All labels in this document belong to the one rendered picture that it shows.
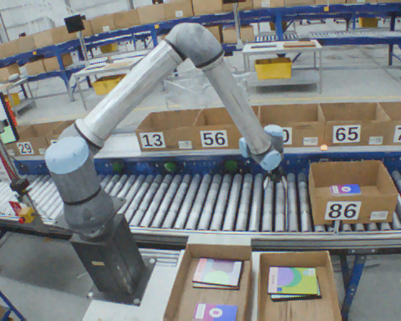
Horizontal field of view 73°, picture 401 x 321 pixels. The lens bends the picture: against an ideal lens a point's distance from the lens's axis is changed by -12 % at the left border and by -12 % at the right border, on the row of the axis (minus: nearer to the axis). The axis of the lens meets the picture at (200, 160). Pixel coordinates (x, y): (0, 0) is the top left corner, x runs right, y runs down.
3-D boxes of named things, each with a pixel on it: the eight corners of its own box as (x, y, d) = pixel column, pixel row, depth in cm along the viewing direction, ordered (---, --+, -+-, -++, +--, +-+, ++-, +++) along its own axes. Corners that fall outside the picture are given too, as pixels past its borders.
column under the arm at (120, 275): (139, 307, 115) (113, 253, 99) (86, 298, 121) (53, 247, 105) (157, 259, 137) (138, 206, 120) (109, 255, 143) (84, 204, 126)
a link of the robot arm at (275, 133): (258, 126, 143) (276, 121, 145) (260, 149, 149) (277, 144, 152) (268, 134, 135) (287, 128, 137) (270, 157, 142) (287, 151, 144)
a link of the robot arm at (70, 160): (58, 206, 95) (38, 161, 87) (62, 182, 110) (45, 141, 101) (101, 194, 99) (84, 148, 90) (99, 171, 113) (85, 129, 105)
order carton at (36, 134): (18, 157, 234) (10, 139, 225) (38, 140, 258) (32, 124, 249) (52, 155, 223) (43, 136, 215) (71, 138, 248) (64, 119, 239)
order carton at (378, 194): (313, 225, 140) (316, 197, 131) (307, 188, 164) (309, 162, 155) (392, 221, 130) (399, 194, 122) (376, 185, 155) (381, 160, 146)
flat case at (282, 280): (317, 296, 103) (317, 294, 103) (267, 294, 108) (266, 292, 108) (316, 268, 114) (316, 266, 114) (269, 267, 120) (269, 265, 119)
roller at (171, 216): (159, 228, 156) (167, 228, 154) (184, 172, 198) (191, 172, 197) (161, 236, 158) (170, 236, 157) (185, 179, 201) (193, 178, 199)
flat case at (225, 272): (237, 287, 115) (237, 286, 114) (192, 282, 121) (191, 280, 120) (243, 262, 126) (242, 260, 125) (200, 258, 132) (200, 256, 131)
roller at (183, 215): (170, 232, 155) (175, 228, 153) (192, 175, 198) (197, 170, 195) (177, 237, 156) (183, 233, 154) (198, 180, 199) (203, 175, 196)
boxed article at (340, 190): (360, 195, 150) (361, 192, 149) (332, 196, 154) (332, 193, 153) (357, 186, 156) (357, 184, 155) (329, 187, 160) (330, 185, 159)
